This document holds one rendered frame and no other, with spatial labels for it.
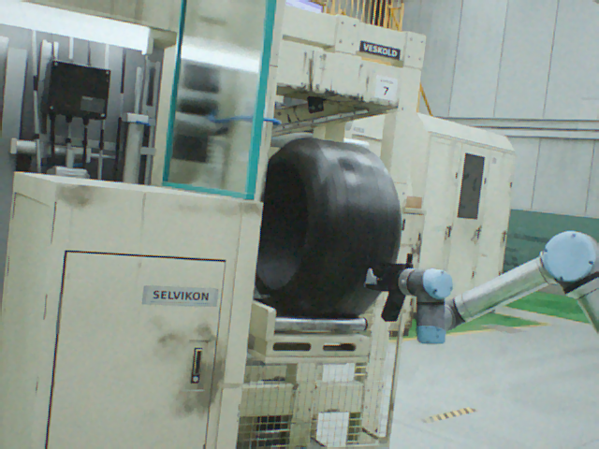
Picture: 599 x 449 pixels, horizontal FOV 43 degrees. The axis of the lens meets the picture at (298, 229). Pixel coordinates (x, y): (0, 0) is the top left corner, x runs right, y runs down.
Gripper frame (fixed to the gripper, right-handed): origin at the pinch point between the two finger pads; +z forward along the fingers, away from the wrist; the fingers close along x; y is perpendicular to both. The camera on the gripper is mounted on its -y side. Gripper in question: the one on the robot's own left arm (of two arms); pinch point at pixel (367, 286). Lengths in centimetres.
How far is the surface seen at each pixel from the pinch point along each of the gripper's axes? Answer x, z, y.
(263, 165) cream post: 29.7, 14.1, 34.5
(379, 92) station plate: -24, 36, 69
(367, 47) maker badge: -36, 64, 95
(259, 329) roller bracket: 28.4, 13.0, -14.2
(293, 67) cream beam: 11, 36, 72
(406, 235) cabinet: -302, 402, 45
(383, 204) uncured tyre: -2.0, -3.1, 24.7
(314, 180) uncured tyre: 17.8, 3.5, 30.4
